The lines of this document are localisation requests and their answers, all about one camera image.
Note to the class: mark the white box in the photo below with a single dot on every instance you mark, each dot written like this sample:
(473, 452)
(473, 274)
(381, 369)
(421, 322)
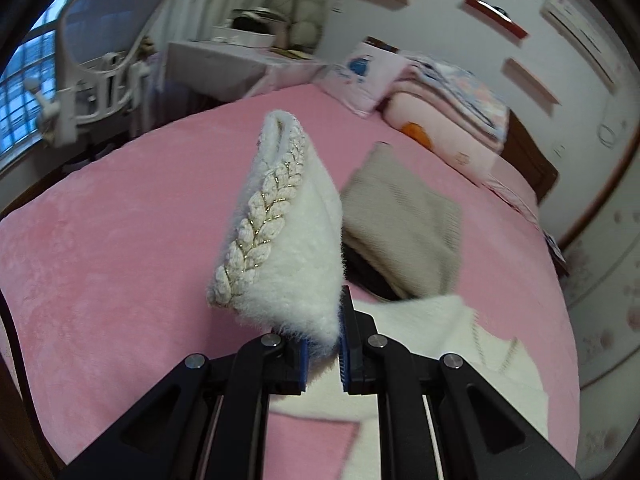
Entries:
(245, 38)

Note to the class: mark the white air conditioner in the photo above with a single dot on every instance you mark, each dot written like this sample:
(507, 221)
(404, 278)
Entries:
(580, 35)

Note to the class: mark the pink folded quilt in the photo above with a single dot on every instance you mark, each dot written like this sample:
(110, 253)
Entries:
(440, 135)

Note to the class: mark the wall switch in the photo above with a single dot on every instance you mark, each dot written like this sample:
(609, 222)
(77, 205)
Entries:
(559, 149)

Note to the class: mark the white fluffy sweater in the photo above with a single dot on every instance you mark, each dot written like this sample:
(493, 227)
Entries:
(295, 240)

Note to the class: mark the floral folded quilt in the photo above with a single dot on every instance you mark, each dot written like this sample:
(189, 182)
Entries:
(455, 90)

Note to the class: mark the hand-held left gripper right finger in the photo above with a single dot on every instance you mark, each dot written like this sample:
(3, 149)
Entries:
(344, 355)

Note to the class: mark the black hat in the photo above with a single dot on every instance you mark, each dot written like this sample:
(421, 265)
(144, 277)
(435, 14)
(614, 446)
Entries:
(250, 21)

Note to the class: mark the dark wooden headboard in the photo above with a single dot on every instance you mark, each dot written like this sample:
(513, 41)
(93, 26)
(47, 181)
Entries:
(530, 160)

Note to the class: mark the floral white wardrobe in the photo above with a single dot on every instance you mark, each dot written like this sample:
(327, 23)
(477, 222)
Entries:
(605, 285)

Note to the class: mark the pink printed pillow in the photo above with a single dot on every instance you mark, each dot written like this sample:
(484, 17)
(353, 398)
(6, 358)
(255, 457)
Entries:
(357, 77)

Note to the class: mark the pink bed blanket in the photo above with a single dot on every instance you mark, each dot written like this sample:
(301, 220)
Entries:
(125, 260)

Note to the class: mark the pale puffer jacket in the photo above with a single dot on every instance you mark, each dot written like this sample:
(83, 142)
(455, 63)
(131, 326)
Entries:
(307, 5)

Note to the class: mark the red wall shelf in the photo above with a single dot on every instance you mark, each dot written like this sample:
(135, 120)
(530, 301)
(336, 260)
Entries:
(495, 17)

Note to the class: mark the beige knitted sweater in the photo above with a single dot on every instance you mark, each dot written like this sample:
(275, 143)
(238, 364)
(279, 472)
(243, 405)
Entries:
(400, 210)

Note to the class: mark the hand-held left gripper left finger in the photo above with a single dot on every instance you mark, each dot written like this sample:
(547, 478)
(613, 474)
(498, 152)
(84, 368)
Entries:
(302, 370)

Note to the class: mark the black garment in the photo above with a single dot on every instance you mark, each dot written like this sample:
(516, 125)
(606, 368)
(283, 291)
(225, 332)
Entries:
(365, 272)

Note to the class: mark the flat pink pillow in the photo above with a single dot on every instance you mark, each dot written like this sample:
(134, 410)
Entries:
(510, 187)

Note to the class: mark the dark wooden nightstand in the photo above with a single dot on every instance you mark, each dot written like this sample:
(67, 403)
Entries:
(557, 255)

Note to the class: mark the white office chair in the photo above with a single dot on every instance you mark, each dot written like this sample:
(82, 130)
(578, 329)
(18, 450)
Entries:
(100, 30)

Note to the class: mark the barred window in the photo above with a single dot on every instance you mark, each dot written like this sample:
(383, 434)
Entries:
(25, 90)

